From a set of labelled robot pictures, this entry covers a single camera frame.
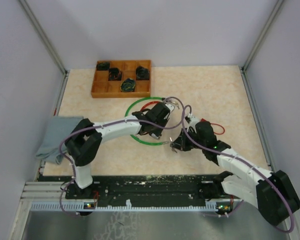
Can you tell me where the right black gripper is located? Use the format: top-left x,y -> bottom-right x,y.
170,127 -> 206,151

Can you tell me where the red cable lock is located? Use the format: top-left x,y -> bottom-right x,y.
140,100 -> 163,141

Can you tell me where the green cable lock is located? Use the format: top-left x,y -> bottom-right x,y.
124,96 -> 168,146

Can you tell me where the silver key bunch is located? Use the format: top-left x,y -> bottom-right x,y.
169,137 -> 177,153

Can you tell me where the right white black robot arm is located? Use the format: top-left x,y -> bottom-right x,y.
170,120 -> 300,226

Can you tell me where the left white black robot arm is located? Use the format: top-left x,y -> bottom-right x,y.
64,102 -> 175,199

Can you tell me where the blue yellow rolled tie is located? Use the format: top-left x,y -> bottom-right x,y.
120,78 -> 136,93

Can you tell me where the black dotted rolled tie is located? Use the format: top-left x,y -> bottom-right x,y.
135,66 -> 150,80

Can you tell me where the black orange rolled tie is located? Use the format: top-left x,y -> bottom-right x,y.
108,67 -> 122,81

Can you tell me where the dark green rolled tie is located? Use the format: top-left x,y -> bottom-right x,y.
96,61 -> 111,71

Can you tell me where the folded blue jeans cloth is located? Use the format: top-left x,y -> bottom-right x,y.
35,116 -> 84,165

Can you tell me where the thin red wire padlock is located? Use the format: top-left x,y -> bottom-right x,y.
210,122 -> 226,135

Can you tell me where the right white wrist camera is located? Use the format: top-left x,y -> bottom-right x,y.
184,113 -> 201,132

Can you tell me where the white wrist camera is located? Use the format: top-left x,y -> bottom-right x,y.
163,99 -> 180,113
184,113 -> 201,132

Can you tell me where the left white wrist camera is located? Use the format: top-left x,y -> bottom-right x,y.
163,99 -> 180,113

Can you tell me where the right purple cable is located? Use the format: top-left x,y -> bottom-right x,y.
181,104 -> 295,234

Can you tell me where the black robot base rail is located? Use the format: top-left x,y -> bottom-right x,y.
37,173 -> 243,216

